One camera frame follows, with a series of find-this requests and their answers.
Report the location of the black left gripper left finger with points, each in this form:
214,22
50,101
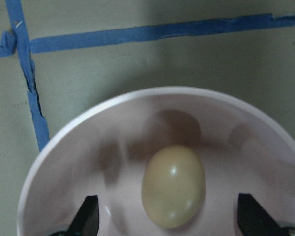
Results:
86,221

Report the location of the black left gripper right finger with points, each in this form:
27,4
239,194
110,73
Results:
253,220

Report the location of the beige egg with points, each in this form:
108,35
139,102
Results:
173,186

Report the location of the pink ceramic bowl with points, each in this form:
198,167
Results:
105,151

